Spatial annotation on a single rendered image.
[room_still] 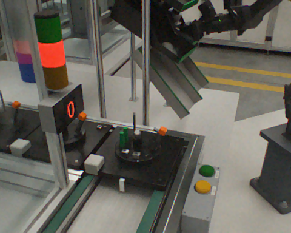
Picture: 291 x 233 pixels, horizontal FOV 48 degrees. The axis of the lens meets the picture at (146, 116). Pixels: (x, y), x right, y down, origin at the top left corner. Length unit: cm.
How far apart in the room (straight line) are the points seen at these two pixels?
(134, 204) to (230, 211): 28
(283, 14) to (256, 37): 44
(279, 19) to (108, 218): 426
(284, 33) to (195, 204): 419
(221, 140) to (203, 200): 45
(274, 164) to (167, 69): 51
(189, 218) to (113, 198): 22
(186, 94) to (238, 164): 31
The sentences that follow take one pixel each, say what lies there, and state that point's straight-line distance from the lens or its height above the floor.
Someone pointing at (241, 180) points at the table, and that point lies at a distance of 111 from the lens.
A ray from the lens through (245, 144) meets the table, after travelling 128.
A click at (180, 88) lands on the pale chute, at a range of 121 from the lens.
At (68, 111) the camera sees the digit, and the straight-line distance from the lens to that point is 75.
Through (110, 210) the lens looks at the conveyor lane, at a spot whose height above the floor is 92.
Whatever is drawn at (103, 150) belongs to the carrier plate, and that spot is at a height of 97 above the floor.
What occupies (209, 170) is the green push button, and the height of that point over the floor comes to 97.
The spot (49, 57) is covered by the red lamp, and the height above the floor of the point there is 133.
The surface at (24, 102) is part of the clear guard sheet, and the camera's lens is 71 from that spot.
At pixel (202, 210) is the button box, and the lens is 84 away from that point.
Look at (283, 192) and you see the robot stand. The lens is 101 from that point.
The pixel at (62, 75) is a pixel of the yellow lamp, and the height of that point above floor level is 129.
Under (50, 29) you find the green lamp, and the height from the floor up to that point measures 139.
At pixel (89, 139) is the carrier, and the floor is 97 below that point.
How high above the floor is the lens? 156
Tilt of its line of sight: 30 degrees down
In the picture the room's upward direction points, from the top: straight up
